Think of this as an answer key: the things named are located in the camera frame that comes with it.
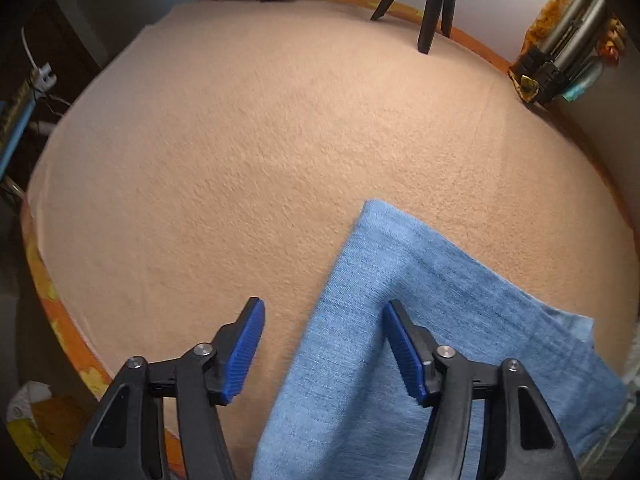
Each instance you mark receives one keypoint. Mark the blue denim pants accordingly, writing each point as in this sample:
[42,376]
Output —
[360,270]

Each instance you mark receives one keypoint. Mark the white clip lamp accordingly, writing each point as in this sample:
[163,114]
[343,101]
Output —
[45,72]

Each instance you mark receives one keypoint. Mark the black tripod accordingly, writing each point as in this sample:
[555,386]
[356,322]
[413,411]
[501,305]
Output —
[430,10]

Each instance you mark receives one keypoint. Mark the leopard print cushion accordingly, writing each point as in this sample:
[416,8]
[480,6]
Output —
[14,105]

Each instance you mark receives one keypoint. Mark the blue chair with wooden legs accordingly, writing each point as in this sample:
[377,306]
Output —
[20,125]

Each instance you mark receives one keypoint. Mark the beige fleece blanket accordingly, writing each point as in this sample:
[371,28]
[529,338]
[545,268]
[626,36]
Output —
[250,160]

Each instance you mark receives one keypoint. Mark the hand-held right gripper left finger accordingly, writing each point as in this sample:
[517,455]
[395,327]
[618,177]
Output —
[242,350]

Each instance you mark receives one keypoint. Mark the orange printed bed sheet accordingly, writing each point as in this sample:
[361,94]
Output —
[65,330]

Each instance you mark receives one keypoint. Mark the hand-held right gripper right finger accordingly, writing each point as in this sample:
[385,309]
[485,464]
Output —
[405,355]

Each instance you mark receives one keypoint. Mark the colourful printed cloth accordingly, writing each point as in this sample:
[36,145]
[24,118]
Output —
[607,45]

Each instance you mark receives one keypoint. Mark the yellow and white bag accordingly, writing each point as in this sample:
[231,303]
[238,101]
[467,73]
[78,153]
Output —
[35,435]

